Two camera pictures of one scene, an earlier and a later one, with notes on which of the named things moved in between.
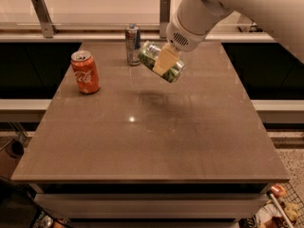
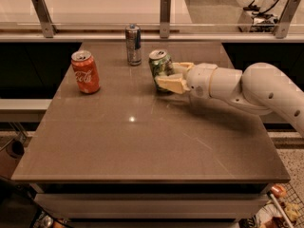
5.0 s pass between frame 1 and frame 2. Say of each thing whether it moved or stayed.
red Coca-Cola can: stayed
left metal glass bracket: stayed
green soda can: moved
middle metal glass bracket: stayed
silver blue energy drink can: stayed
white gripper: moved
